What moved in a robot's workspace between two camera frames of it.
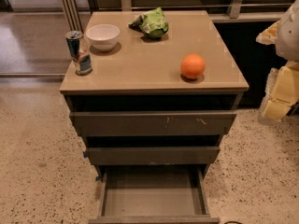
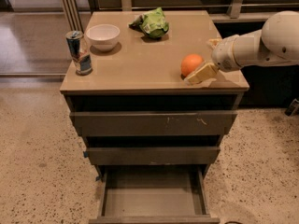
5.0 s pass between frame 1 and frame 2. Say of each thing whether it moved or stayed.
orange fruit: stayed
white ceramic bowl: stayed
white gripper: moved
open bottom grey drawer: stayed
